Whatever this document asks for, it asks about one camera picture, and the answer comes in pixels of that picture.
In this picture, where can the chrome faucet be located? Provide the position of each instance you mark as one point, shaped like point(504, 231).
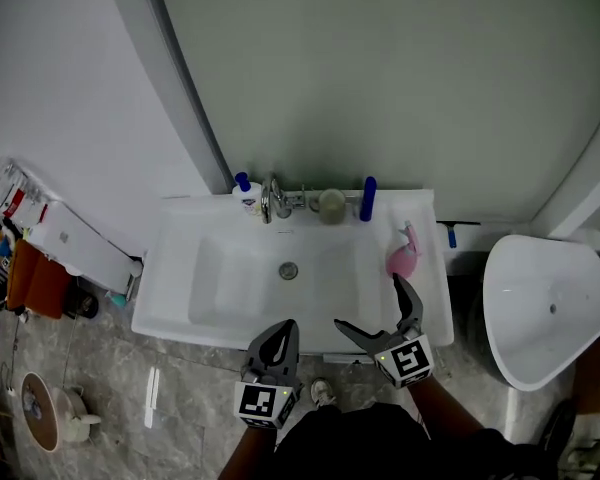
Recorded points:
point(267, 198)

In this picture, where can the white water dispenser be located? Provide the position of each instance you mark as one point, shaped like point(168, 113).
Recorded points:
point(80, 248)

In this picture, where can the person's left forearm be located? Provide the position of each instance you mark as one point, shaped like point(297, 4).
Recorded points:
point(245, 453)

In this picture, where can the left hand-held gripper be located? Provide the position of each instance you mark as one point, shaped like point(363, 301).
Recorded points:
point(255, 400)

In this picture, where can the person's white shoe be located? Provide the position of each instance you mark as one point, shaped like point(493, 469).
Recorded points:
point(322, 393)

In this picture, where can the white freestanding basin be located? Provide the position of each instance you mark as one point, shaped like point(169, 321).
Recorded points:
point(530, 288)

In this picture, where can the black round floor object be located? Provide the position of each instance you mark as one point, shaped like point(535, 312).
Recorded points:
point(82, 304)

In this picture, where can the white ceramic washbasin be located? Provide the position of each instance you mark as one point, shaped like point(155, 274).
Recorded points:
point(330, 248)

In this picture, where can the person's black clothing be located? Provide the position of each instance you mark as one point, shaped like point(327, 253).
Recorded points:
point(360, 443)

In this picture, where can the small teal object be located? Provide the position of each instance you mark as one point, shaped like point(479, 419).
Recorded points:
point(115, 299)

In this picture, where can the blue tube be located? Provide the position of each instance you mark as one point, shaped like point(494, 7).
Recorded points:
point(368, 198)

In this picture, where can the person's right forearm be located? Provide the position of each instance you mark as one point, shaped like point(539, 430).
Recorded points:
point(440, 408)

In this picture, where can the pink spray bottle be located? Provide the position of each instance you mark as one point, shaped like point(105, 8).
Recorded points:
point(400, 260)

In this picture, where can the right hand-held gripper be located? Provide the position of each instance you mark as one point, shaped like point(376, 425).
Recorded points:
point(407, 360)

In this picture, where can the brown cardboard box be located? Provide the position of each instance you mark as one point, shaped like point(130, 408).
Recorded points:
point(597, 373)

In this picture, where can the orange towel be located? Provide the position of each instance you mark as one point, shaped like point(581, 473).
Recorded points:
point(37, 283)

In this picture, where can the white round footstool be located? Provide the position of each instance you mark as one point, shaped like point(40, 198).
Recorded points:
point(72, 413)

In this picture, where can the white soap pump bottle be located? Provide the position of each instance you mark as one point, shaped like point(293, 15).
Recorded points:
point(247, 200)

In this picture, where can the round green soap jar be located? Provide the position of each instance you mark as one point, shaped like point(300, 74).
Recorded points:
point(332, 207)

